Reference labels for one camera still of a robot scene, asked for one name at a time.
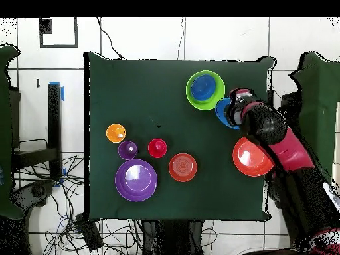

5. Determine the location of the large light blue bowl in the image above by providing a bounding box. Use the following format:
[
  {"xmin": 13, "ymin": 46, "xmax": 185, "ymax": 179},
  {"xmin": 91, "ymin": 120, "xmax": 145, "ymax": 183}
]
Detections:
[{"xmin": 214, "ymin": 97, "xmax": 241, "ymax": 131}]

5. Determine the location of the green bowl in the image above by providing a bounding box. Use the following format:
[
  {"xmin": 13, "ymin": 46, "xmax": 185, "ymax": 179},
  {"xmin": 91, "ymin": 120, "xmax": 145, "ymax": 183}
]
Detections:
[{"xmin": 185, "ymin": 70, "xmax": 226, "ymax": 111}]

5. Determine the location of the small dark blue bowl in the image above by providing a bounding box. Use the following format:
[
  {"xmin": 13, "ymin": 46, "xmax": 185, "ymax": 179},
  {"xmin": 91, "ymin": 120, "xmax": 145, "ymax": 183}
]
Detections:
[{"xmin": 190, "ymin": 74, "xmax": 217, "ymax": 102}]

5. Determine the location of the large orange bowl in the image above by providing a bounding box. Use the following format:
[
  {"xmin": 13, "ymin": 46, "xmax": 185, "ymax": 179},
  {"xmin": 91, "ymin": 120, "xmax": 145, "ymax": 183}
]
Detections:
[{"xmin": 232, "ymin": 135, "xmax": 276, "ymax": 177}]

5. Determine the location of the small orange bowl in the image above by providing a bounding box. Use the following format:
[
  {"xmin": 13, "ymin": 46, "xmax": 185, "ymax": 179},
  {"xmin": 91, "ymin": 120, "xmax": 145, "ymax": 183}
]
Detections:
[{"xmin": 168, "ymin": 153, "xmax": 198, "ymax": 183}]

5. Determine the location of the black equipment stand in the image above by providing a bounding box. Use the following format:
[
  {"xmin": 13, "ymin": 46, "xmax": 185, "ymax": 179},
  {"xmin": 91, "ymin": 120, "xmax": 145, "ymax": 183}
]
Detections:
[
  {"xmin": 11, "ymin": 83, "xmax": 63, "ymax": 181},
  {"xmin": 266, "ymin": 88, "xmax": 302, "ymax": 126}
]

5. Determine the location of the green clothed side table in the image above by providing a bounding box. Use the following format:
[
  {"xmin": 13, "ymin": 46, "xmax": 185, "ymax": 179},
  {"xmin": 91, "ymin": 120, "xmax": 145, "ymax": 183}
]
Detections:
[
  {"xmin": 0, "ymin": 44, "xmax": 25, "ymax": 221},
  {"xmin": 289, "ymin": 51, "xmax": 340, "ymax": 184}
]

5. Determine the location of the dark green table cloth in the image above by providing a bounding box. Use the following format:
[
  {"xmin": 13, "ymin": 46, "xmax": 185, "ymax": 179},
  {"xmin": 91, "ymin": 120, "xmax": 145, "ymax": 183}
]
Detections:
[{"xmin": 84, "ymin": 51, "xmax": 276, "ymax": 222}]

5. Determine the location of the red cup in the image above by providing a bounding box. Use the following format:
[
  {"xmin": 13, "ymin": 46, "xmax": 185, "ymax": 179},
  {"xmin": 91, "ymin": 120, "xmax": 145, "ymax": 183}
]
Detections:
[{"xmin": 147, "ymin": 138, "xmax": 168, "ymax": 159}]

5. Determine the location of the purple cup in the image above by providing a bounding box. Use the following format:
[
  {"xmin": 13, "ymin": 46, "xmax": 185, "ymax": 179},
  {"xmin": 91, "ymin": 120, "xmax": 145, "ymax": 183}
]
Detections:
[{"xmin": 118, "ymin": 140, "xmax": 139, "ymax": 161}]

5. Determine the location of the orange cup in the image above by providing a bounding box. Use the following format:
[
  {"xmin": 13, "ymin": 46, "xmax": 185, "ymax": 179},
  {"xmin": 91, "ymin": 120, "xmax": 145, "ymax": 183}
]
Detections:
[{"xmin": 106, "ymin": 123, "xmax": 128, "ymax": 144}]

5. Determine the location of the purple bowl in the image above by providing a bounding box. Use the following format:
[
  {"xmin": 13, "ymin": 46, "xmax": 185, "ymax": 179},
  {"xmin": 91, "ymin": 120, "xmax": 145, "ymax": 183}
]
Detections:
[{"xmin": 114, "ymin": 158, "xmax": 158, "ymax": 203}]

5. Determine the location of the black power strip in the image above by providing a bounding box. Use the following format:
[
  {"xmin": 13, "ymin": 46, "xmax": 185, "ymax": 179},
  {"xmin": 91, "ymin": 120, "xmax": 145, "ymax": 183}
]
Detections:
[{"xmin": 74, "ymin": 213, "xmax": 103, "ymax": 252}]

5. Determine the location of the thin black cable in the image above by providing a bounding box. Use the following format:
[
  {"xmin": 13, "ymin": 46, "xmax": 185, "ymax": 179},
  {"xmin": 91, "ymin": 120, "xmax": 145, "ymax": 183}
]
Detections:
[{"xmin": 96, "ymin": 17, "xmax": 124, "ymax": 60}]

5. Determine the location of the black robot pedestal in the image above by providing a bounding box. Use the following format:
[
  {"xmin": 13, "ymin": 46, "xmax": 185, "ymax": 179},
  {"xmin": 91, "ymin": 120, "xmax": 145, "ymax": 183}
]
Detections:
[{"xmin": 141, "ymin": 220, "xmax": 204, "ymax": 255}]

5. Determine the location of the bundle of floor cables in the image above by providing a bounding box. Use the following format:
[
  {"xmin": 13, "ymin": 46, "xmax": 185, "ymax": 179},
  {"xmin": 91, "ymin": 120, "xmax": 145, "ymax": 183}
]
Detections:
[{"xmin": 13, "ymin": 137, "xmax": 143, "ymax": 255}]

